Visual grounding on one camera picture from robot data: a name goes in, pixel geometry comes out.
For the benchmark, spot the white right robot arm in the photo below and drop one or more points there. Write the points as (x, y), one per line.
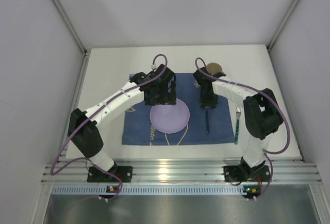
(261, 115)

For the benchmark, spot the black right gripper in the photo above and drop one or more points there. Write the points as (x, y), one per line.
(208, 104)

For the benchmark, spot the aluminium mounting rail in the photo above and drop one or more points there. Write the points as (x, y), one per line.
(171, 171)

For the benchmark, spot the blue cloth placemat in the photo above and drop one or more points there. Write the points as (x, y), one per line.
(138, 130)

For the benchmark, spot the beige cup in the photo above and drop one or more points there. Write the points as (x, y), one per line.
(214, 68)

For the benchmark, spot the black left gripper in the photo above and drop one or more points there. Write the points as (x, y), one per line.
(160, 100)

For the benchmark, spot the green handled fork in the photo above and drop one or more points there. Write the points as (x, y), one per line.
(238, 115)

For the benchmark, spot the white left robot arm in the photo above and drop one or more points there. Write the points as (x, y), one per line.
(85, 125)

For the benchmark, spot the purple plate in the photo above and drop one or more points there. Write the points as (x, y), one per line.
(170, 119)

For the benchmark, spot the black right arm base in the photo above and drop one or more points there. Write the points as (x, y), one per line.
(239, 174)

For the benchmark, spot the perforated cable duct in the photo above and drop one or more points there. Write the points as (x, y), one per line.
(154, 190)

